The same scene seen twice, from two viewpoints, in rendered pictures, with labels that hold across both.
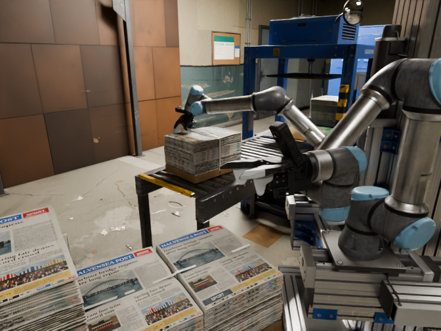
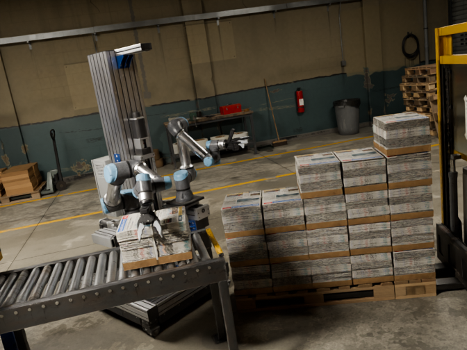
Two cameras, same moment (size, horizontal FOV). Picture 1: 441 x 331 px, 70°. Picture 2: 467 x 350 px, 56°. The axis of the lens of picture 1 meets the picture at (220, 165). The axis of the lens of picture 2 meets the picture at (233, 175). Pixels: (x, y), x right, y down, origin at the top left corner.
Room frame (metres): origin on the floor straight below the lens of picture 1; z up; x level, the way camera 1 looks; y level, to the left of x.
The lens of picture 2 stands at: (3.35, 1.97, 1.77)
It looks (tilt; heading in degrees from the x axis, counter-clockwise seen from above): 13 degrees down; 219
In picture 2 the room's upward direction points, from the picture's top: 8 degrees counter-clockwise
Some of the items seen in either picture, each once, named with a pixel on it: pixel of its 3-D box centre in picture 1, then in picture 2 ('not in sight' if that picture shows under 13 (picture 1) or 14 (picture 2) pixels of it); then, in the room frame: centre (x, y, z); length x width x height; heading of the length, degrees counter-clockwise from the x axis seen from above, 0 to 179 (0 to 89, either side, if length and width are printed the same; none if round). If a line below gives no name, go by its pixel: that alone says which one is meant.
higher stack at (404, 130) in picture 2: not in sight; (403, 204); (0.26, 1.00, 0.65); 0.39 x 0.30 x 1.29; 33
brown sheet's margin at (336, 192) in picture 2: not in sight; (317, 186); (0.58, 0.50, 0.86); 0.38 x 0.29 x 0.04; 33
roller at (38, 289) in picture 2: (264, 151); (40, 285); (2.32, -0.34, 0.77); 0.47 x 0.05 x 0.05; 50
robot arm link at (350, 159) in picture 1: (340, 163); (213, 145); (0.75, -0.30, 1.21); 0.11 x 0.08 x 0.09; 111
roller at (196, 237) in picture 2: (177, 186); (201, 248); (1.62, 0.24, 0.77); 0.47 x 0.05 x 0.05; 50
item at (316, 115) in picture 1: (329, 110); not in sight; (3.29, -1.15, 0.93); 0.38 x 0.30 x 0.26; 140
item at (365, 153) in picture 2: not in sight; (356, 154); (0.43, 0.75, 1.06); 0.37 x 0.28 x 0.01; 34
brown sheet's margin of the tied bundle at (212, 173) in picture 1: (189, 170); (178, 247); (1.75, 0.18, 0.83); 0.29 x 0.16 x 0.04; 44
